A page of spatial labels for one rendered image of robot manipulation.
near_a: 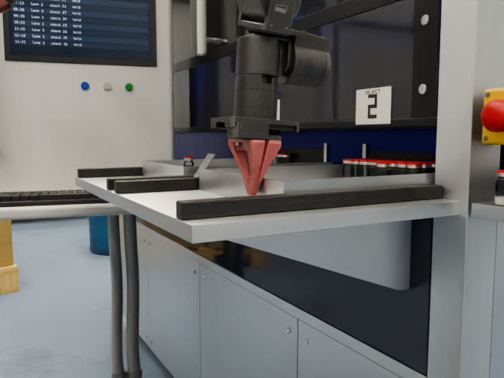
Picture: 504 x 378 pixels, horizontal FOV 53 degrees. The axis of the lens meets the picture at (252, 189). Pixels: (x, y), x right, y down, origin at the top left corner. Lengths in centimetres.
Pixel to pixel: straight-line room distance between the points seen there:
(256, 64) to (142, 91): 89
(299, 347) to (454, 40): 69
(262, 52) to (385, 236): 33
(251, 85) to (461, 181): 32
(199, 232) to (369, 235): 32
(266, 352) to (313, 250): 61
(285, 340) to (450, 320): 48
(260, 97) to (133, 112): 90
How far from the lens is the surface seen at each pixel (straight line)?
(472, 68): 75
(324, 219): 60
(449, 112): 77
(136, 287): 168
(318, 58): 70
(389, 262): 80
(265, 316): 125
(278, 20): 64
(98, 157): 150
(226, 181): 76
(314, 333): 108
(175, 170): 96
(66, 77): 151
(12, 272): 351
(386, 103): 86
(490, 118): 68
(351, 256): 75
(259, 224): 55
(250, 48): 65
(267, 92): 65
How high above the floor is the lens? 97
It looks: 6 degrees down
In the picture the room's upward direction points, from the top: straight up
